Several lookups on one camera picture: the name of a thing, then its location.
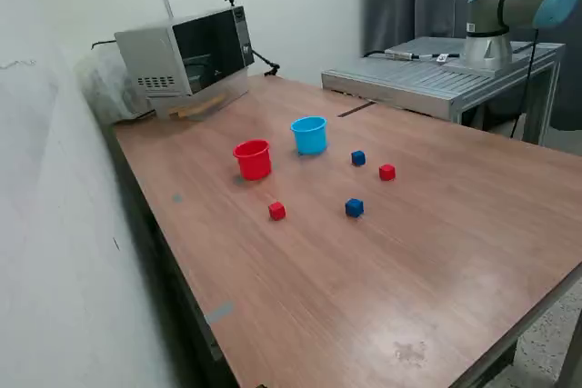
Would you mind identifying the light blue plastic bin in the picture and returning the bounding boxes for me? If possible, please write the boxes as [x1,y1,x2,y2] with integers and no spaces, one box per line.
[289,115,328,156]

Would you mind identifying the red plastic bin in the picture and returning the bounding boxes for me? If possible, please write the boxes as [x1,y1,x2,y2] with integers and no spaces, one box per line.
[232,138,273,182]

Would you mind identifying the dark tape strip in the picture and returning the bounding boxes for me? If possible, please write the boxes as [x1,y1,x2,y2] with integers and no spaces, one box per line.
[336,100,377,118]

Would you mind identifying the clear plastic box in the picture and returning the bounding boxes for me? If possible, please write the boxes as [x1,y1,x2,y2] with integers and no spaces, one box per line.
[147,67,250,122]

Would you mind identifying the light wooden stick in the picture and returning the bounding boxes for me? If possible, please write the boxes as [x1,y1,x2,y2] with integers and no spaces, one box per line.
[167,93,227,119]

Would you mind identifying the grey metal robot stand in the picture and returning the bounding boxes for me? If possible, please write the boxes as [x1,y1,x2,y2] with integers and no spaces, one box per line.
[320,35,567,146]

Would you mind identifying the long blue tape strip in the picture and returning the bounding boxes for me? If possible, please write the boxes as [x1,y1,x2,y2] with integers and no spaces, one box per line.
[204,300,236,325]

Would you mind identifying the silver cylindrical connector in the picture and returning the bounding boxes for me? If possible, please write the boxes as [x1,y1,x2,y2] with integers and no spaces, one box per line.
[384,45,422,61]

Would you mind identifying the silver microwave oven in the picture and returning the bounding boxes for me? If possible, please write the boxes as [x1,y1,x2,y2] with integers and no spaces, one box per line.
[113,5,256,99]

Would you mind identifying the clear plastic bag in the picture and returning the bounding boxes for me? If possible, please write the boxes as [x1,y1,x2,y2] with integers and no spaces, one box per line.
[75,46,156,125]

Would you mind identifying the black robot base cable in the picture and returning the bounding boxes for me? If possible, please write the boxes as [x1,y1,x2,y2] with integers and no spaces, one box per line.
[508,26,545,139]

